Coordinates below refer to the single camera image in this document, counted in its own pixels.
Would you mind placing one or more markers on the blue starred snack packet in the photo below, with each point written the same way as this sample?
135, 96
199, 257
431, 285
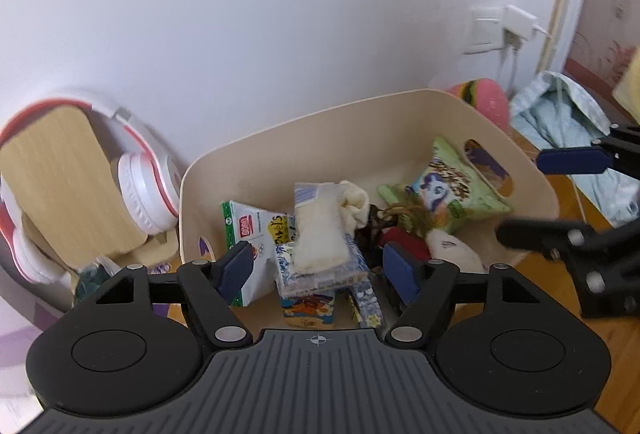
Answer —
365, 304

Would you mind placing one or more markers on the pink burger toy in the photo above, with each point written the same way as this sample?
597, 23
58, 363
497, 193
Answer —
485, 101

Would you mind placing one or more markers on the green cartoon pony snack bag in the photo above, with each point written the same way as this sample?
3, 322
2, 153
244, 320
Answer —
450, 189

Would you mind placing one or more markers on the white fluffy plush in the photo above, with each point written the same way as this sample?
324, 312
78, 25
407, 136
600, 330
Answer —
457, 251

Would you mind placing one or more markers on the wooden headphone stand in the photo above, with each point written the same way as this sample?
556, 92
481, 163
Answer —
55, 179

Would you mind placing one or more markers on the dark red item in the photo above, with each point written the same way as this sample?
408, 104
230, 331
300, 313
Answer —
407, 239

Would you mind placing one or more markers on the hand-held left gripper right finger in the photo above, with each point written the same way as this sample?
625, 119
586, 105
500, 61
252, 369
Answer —
402, 271

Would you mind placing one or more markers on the clear blue patterned packet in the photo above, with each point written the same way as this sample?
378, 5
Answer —
325, 281

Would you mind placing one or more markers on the white towel packet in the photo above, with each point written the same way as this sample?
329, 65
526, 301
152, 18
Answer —
320, 229

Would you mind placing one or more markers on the white wall socket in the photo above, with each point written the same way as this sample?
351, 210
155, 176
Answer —
482, 31

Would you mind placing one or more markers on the beige fabric scrunchie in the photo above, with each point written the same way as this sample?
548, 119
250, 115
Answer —
356, 204

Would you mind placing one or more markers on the white charger plug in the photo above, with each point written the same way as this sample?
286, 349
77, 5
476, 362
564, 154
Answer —
517, 23

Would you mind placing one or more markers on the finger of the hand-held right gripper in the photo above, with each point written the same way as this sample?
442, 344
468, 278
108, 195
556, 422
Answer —
572, 160
595, 254

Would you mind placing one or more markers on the yellow blue snack packet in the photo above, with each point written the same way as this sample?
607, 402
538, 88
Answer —
307, 311

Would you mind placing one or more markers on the pale yellow object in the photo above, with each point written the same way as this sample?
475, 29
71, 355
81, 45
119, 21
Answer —
630, 88

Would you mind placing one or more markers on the beige plastic storage bin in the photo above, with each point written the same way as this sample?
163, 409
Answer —
320, 148

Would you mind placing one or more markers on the dark green tissue pack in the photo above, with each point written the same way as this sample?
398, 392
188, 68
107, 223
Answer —
92, 284

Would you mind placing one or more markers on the white red headphones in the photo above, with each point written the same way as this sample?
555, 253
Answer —
147, 194

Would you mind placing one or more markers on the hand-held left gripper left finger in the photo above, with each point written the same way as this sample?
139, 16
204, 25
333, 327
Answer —
235, 268

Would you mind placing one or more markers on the light blue cloth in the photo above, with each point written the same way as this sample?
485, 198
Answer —
560, 118

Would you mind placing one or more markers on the green white snack bag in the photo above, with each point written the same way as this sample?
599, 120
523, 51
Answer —
250, 226

